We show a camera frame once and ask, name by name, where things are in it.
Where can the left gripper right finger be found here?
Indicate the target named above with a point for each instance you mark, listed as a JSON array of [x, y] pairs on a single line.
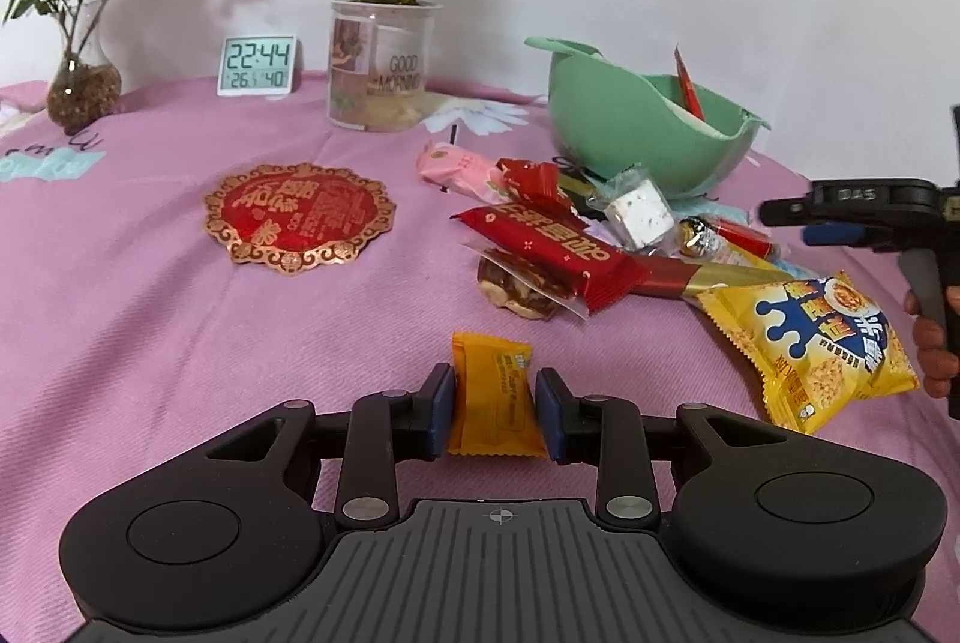
[[608, 434]]

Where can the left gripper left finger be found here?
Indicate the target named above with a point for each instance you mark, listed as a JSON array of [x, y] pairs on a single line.
[[384, 430]]

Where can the orange small snack packet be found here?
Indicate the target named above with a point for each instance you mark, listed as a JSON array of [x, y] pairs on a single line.
[[494, 413]]

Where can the gold red stick sachet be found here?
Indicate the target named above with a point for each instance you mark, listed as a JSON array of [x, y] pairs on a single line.
[[665, 277]]

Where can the yellow cracker snack bag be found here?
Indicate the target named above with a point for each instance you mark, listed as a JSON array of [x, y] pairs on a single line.
[[817, 345]]

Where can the yellow red jelly packet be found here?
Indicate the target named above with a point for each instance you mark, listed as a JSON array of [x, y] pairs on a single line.
[[747, 238]]

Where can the nut bar clear wrapper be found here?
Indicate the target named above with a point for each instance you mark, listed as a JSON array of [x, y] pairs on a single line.
[[511, 283]]

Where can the red long snack bar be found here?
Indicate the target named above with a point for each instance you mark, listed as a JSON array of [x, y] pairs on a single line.
[[590, 269]]

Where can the white nougat clear packet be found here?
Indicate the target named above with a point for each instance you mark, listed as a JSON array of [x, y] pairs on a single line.
[[634, 209]]

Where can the small red candy packet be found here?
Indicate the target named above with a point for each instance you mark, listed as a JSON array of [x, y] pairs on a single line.
[[535, 184]]

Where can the dark red drink powder sachet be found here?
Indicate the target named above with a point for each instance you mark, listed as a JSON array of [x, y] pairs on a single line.
[[689, 91]]

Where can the person's right hand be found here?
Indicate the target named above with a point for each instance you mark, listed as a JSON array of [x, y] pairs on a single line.
[[938, 364]]

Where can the red gold round coaster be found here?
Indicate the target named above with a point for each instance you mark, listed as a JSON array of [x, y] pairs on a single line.
[[295, 218]]

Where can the pink patterned tablecloth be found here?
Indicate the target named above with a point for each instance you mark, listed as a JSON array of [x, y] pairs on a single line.
[[129, 336]]

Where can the black gold chocolate bar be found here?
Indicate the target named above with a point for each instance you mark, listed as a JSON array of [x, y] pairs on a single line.
[[577, 188]]

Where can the pink candy packet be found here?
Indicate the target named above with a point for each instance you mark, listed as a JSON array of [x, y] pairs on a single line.
[[459, 170]]

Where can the green plastic bowl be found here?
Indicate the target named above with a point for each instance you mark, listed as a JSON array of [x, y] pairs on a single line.
[[609, 119]]

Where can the digital clock thermometer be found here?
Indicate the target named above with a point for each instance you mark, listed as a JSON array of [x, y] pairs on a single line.
[[257, 66]]

